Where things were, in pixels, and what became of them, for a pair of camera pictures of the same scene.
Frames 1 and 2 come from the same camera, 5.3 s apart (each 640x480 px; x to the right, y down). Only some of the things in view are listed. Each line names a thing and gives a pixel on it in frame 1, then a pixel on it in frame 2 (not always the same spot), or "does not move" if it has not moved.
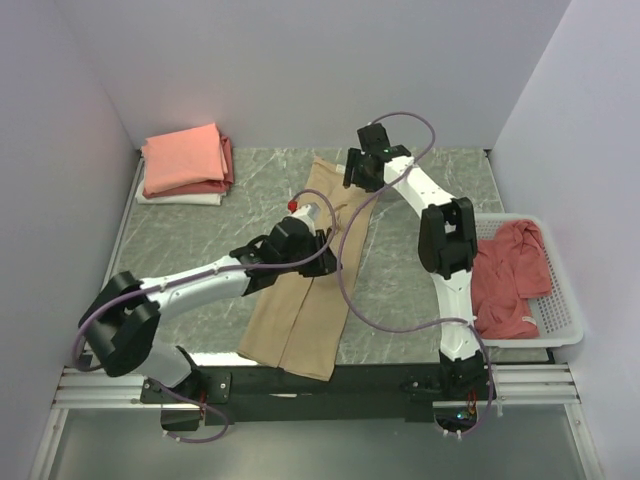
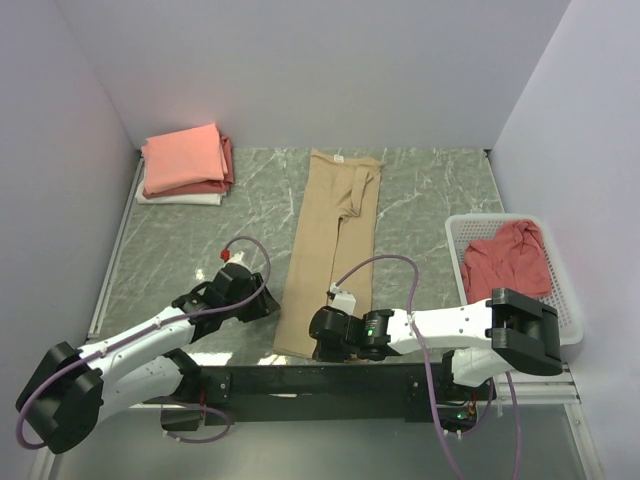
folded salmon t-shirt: (183, 158) does not move
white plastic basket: (558, 315) does not move
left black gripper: (324, 265) → (264, 306)
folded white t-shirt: (198, 199) does not move
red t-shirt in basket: (507, 272) does not move
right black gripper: (354, 157) → (324, 353)
